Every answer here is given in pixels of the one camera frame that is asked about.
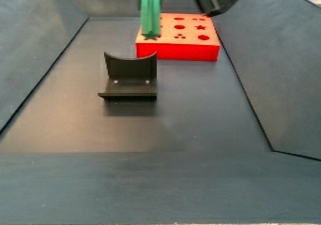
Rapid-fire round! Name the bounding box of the black curved fixture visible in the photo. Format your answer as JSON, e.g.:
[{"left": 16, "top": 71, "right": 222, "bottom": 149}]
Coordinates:
[{"left": 98, "top": 53, "right": 158, "bottom": 99}]

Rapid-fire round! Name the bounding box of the red shape-hole insertion block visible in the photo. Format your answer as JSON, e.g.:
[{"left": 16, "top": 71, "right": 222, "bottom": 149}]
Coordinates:
[{"left": 135, "top": 13, "right": 221, "bottom": 62}]

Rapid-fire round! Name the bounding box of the green star-shaped bar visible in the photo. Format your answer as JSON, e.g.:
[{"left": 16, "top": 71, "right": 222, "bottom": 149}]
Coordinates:
[{"left": 141, "top": 0, "right": 161, "bottom": 39}]

